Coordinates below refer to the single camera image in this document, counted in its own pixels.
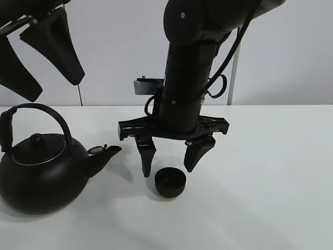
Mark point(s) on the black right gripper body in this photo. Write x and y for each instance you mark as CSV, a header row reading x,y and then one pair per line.
x,y
146,126

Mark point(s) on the black round teapot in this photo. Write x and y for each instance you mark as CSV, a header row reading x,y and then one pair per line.
x,y
46,172

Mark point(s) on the small black teacup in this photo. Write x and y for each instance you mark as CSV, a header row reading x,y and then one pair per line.
x,y
170,182

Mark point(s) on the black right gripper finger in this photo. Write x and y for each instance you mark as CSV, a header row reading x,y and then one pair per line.
x,y
196,149
147,151

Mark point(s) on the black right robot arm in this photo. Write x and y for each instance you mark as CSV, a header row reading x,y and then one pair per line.
x,y
203,37

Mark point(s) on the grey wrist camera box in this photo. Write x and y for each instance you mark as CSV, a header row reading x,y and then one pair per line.
x,y
147,86

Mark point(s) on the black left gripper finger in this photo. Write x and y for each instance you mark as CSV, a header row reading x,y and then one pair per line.
x,y
15,76
51,38

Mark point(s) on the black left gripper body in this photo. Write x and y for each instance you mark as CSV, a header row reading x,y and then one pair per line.
x,y
15,14

